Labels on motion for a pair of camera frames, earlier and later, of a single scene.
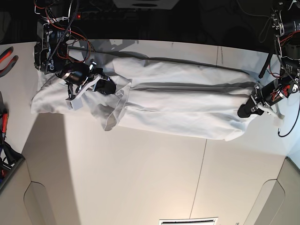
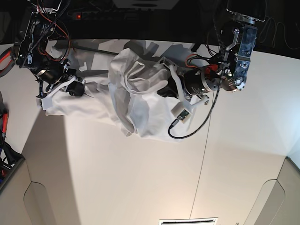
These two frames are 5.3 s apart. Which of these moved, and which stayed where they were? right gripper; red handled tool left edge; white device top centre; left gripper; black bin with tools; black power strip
Moved: right gripper; left gripper
Stayed: black power strip; white device top centre; black bin with tools; red handled tool left edge
